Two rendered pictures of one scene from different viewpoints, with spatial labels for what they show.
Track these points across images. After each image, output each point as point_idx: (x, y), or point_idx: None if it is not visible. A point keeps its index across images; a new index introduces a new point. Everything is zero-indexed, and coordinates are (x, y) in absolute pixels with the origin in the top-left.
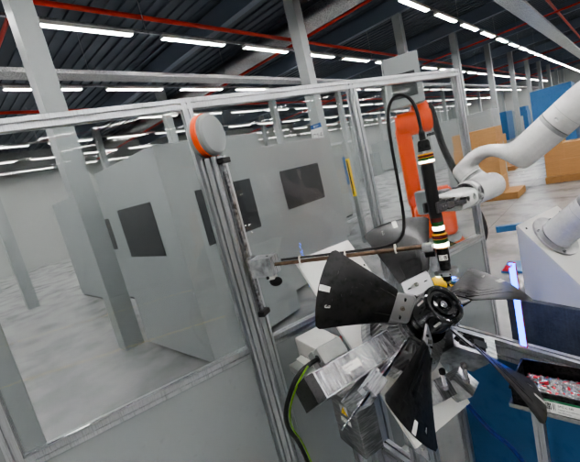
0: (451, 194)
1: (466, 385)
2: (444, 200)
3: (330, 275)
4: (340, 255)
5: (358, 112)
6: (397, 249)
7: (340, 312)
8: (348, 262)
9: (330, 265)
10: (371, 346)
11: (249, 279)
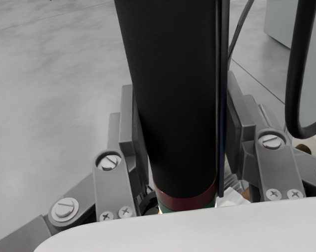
0: (137, 235)
1: None
2: (120, 140)
3: (238, 21)
4: (249, 4)
5: None
6: (294, 147)
7: None
8: (238, 27)
9: (245, 6)
10: (225, 163)
11: None
